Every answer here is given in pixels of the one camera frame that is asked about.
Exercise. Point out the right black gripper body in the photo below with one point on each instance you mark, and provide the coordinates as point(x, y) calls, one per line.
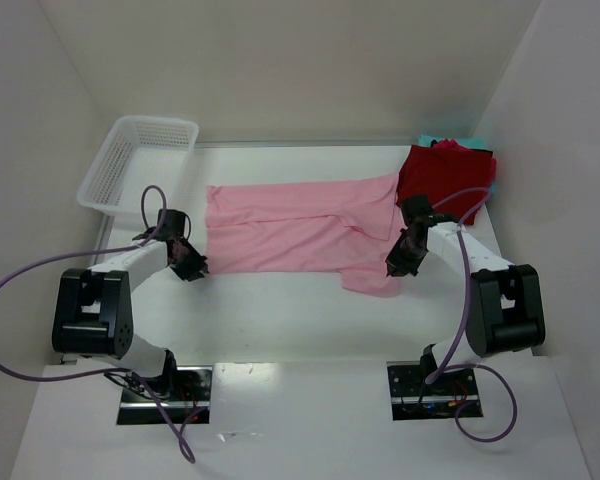
point(407, 251)

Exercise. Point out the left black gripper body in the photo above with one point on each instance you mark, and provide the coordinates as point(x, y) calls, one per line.
point(187, 262)

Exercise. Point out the pink t shirt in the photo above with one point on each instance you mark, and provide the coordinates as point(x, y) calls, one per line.
point(341, 227)

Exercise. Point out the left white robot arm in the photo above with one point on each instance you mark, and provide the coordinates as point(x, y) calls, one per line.
point(94, 313)

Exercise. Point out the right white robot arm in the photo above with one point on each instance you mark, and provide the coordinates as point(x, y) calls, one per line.
point(502, 310)

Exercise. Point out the red t shirt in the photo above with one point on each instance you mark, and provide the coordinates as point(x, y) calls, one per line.
point(439, 172)

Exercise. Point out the white plastic basket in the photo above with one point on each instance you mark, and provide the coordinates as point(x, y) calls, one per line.
point(140, 151)

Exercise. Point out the teal t shirt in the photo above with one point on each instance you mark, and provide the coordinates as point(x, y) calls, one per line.
point(460, 145)

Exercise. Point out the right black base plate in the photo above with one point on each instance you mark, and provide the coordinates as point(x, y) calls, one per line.
point(411, 399)

